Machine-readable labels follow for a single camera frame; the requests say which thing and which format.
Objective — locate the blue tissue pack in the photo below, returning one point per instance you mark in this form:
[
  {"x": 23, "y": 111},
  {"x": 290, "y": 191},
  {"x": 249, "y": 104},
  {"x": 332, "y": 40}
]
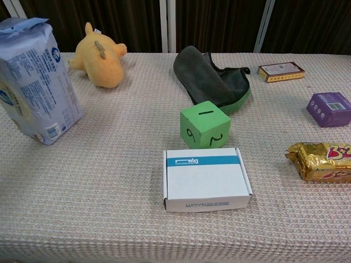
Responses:
[{"x": 35, "y": 82}]

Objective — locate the green numbered foam cube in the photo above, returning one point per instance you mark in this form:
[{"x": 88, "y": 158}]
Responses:
[{"x": 204, "y": 126}]

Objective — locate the white Waveshare cardboard box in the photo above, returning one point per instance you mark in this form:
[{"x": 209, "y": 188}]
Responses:
[{"x": 205, "y": 178}]

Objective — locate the grey and green cloth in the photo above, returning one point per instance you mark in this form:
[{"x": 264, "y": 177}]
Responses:
[{"x": 203, "y": 76}]

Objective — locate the yellow plush toy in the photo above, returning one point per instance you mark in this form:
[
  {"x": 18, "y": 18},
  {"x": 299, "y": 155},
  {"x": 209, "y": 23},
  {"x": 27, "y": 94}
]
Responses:
[{"x": 104, "y": 65}]

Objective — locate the beige waffle tablecloth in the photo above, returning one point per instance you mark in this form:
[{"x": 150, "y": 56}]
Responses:
[{"x": 82, "y": 191}]

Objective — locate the dark brown curtain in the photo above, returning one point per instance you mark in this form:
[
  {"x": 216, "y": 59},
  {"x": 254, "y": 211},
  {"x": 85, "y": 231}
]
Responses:
[{"x": 219, "y": 24}]

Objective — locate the yellow and maroon small box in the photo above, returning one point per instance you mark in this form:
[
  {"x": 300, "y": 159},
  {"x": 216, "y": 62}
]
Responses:
[{"x": 281, "y": 71}]

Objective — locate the gold foil snack package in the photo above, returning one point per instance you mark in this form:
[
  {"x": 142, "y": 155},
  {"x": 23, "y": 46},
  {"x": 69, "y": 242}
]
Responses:
[{"x": 315, "y": 161}]

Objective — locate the purple small box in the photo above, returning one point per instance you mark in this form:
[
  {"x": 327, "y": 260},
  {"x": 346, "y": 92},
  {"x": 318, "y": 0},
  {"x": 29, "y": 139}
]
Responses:
[{"x": 329, "y": 109}]

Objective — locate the white upright frame post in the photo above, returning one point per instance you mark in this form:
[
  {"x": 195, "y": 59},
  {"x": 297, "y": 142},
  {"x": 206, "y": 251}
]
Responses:
[
  {"x": 172, "y": 27},
  {"x": 163, "y": 27}
]

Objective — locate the white slanted frame post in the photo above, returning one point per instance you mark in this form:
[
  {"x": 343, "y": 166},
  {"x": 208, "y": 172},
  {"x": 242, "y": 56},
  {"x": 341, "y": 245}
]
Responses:
[
  {"x": 263, "y": 27},
  {"x": 12, "y": 6}
]

